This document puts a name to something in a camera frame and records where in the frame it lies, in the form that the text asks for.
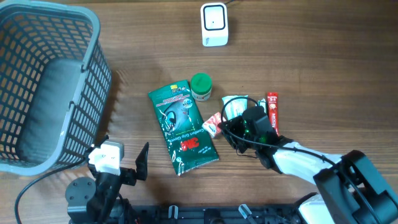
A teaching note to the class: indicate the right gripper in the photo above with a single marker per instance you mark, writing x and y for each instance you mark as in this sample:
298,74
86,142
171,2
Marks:
234,123

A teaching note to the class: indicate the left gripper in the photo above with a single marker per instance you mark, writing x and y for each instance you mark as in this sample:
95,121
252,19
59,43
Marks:
130,175

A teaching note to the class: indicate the teal wet wipes pack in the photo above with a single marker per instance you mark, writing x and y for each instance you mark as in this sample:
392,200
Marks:
236,107

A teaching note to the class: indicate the red white small packet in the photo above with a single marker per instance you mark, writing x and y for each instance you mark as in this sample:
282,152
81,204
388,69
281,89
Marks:
212,125

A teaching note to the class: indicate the red Nescafe stick sachet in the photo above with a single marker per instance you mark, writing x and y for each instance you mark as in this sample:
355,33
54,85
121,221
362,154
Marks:
272,99

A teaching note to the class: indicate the green 3M gloves package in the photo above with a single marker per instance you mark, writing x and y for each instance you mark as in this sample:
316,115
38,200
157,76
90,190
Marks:
188,144

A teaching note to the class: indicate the green lid jar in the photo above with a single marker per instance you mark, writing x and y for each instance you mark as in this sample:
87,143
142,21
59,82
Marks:
201,86

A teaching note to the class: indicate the green white gum pack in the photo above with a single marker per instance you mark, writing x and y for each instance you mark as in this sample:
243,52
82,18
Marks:
263,103

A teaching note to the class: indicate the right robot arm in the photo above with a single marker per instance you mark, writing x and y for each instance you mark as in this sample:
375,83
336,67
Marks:
350,188

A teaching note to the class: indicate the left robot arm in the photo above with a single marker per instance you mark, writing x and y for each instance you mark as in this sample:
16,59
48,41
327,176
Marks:
97,199

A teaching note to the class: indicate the white barcode scanner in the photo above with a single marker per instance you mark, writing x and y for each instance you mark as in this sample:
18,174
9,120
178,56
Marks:
214,24

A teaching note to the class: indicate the grey plastic basket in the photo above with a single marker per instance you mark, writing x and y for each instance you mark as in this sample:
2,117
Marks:
55,81

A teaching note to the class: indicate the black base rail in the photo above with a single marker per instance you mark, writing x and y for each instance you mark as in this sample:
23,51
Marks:
266,214

